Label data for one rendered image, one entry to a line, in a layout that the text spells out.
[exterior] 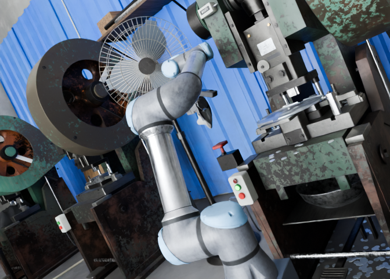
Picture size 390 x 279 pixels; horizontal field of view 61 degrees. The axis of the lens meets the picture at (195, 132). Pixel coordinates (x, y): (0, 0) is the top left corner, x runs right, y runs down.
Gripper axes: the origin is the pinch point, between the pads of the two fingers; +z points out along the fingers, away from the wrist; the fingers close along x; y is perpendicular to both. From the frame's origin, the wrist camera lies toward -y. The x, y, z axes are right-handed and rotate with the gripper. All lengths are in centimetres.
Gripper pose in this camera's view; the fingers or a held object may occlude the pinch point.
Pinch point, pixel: (210, 125)
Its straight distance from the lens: 152.1
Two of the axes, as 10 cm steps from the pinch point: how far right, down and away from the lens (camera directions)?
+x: -5.7, 3.3, -7.5
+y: -7.1, 2.7, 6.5
